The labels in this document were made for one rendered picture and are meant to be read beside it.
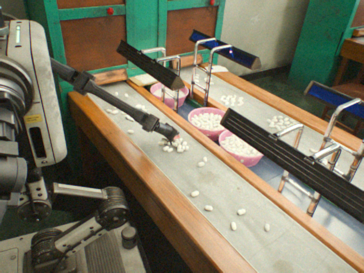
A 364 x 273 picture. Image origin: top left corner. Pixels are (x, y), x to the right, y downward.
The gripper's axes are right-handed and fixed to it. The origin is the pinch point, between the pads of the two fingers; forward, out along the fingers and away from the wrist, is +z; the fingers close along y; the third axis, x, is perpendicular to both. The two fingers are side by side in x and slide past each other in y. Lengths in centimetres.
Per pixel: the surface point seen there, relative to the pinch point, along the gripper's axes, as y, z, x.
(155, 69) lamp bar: 20.4, -22.3, -23.2
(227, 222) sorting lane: -57, -13, 12
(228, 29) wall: 150, 145, -110
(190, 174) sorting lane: -26.4, -8.4, 8.9
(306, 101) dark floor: 66, 244, -96
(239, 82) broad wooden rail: 34, 63, -50
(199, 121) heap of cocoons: 9.6, 19.2, -12.2
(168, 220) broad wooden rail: -41, -24, 25
